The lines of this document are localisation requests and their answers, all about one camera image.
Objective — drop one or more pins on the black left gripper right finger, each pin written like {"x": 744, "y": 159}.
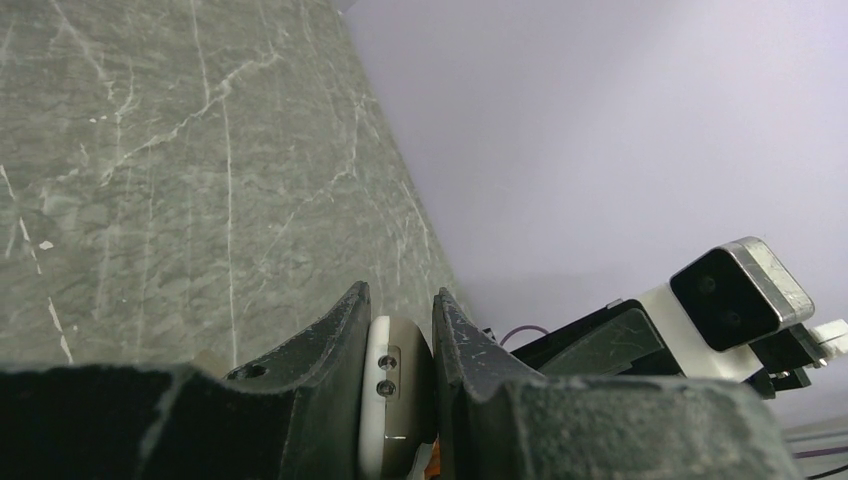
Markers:
{"x": 499, "y": 419}

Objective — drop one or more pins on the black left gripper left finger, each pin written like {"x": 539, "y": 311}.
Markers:
{"x": 292, "y": 413}

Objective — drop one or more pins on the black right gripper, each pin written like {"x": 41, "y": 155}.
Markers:
{"x": 619, "y": 339}

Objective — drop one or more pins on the white remote control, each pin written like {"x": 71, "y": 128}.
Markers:
{"x": 398, "y": 421}

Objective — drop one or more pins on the beige battery compartment cover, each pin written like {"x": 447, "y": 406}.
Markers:
{"x": 210, "y": 363}

